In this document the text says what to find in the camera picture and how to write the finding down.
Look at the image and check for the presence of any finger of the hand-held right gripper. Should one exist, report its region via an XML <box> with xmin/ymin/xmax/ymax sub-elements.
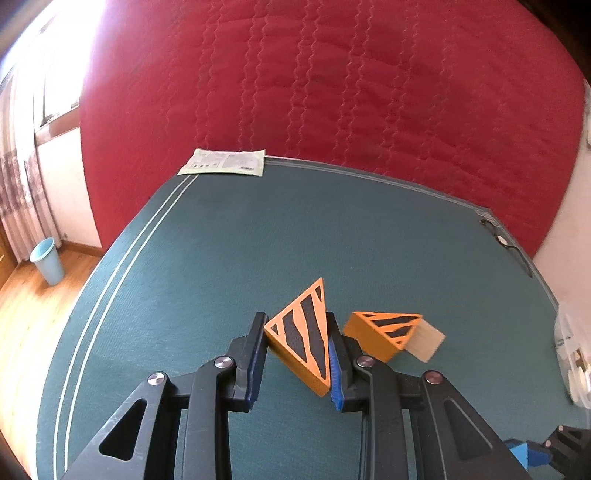
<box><xmin>505</xmin><ymin>425</ymin><xmax>591</xmax><ymax>480</ymax></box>

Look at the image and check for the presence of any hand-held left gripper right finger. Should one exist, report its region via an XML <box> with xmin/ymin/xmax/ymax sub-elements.
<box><xmin>325</xmin><ymin>311</ymin><xmax>532</xmax><ymax>480</ymax></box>

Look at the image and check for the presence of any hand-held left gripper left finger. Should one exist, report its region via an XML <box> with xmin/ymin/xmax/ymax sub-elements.
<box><xmin>60</xmin><ymin>311</ymin><xmax>271</xmax><ymax>480</ymax></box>

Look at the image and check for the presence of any tall orange striped triangular block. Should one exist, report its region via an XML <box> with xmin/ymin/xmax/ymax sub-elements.
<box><xmin>264</xmin><ymin>277</ymin><xmax>334</xmax><ymax>398</ymax></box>

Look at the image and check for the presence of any low orange striped triangular block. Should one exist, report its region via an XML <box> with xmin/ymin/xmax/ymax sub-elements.
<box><xmin>344</xmin><ymin>311</ymin><xmax>423</xmax><ymax>363</ymax></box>

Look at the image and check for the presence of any beige wooden block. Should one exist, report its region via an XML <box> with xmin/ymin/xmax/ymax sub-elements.
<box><xmin>405</xmin><ymin>320</ymin><xmax>447</xmax><ymax>362</ymax></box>

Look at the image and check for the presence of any white object at right edge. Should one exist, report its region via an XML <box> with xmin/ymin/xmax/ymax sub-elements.
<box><xmin>554</xmin><ymin>311</ymin><xmax>591</xmax><ymax>407</ymax></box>

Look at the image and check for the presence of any green mat with white stripes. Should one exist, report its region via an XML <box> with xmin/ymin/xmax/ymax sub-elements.
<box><xmin>34</xmin><ymin>157</ymin><xmax>573</xmax><ymax>480</ymax></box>

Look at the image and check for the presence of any white printed paper sheet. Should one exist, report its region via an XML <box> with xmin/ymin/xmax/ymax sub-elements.
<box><xmin>178</xmin><ymin>148</ymin><xmax>267</xmax><ymax>177</ymax></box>

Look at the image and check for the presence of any light blue waste bin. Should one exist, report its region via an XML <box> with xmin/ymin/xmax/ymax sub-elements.
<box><xmin>30</xmin><ymin>237</ymin><xmax>65</xmax><ymax>285</ymax></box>

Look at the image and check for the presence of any red quilted mattress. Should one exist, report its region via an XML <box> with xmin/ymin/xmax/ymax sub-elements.
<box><xmin>78</xmin><ymin>0</ymin><xmax>587</xmax><ymax>259</ymax></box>

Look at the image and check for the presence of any patterned beige curtain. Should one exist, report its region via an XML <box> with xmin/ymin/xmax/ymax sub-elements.
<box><xmin>0</xmin><ymin>69</ymin><xmax>61</xmax><ymax>264</ymax></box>

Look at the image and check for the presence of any window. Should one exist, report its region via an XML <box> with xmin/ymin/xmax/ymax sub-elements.
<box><xmin>37</xmin><ymin>46</ymin><xmax>84</xmax><ymax>130</ymax></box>

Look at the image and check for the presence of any black cable on table edge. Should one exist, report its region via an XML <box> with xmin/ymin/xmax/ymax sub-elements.
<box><xmin>480</xmin><ymin>219</ymin><xmax>534</xmax><ymax>278</ymax></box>

